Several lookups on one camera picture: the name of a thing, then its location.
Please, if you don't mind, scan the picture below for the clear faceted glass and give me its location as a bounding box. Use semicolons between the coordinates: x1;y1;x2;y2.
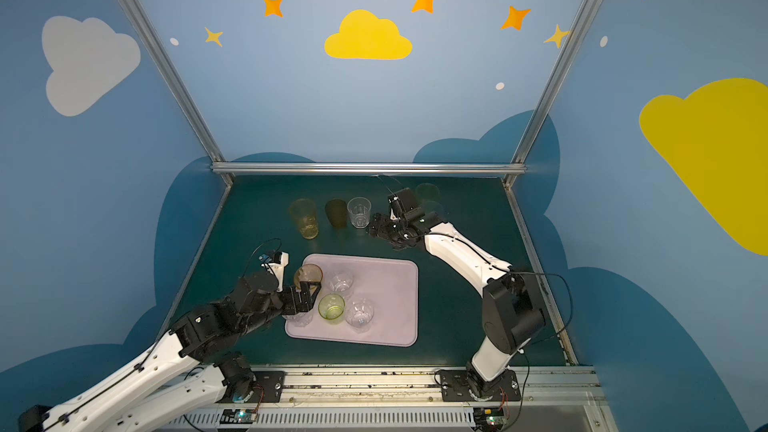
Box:
282;311;314;328
345;298;375;332
347;197;371;229
328;271;355;300

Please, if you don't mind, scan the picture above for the amber faceted glass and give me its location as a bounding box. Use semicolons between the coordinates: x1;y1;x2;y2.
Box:
293;263;324;291

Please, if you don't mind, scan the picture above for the clear faceted glass back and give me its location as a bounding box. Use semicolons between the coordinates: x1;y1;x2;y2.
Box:
347;197;371;229

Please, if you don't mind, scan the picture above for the green faceted glass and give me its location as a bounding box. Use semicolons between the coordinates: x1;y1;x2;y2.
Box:
317;293;346;324

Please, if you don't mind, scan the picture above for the dark brown textured cup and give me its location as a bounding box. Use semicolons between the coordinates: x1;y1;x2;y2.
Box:
325;198;348;229

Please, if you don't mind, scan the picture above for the lilac plastic tray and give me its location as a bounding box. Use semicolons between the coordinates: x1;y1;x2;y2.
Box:
284;254;418;347

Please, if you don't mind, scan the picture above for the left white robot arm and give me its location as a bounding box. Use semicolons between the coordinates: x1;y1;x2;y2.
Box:
18;272;322;431

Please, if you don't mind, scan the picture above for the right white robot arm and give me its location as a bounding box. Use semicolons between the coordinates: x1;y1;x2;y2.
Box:
367;213;548;399

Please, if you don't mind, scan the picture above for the tall pale blue glass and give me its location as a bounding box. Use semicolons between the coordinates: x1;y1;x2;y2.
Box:
421;200;446;228

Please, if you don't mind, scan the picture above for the tall pale green glass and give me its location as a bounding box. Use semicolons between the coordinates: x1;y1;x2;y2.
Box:
415;182;441;206

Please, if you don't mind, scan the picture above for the tall yellow glass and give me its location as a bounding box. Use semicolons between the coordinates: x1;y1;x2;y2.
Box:
289;198;319;240

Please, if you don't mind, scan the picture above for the left green circuit board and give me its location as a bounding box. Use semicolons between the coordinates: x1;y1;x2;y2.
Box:
219;408;259;426

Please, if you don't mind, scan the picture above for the green circuit board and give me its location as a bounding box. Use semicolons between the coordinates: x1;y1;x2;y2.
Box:
472;408;507;432
219;408;259;426

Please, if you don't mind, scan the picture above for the back horizontal aluminium bar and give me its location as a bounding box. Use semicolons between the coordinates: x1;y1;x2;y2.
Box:
211;162;526;176

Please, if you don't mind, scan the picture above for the right green circuit board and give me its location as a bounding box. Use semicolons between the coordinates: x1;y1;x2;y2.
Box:
472;408;507;432

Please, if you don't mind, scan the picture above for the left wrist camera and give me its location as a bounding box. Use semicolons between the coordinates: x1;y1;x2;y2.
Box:
259;250;289;292

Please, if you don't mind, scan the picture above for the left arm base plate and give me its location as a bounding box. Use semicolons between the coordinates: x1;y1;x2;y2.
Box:
229;370;285;404

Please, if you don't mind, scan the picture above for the right aluminium frame post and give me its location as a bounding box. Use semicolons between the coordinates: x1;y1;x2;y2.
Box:
503;0;604;192

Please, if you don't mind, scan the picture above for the aluminium frame post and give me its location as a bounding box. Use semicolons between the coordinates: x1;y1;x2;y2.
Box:
503;0;604;192
117;0;225;166

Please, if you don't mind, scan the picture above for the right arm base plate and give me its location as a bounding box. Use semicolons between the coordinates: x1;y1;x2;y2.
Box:
435;369;521;402

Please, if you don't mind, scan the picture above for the aluminium front rail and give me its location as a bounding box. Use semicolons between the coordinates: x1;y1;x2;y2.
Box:
98;364;619;432

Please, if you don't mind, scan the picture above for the left aluminium frame post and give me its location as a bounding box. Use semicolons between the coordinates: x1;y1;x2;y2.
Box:
117;0;225;166

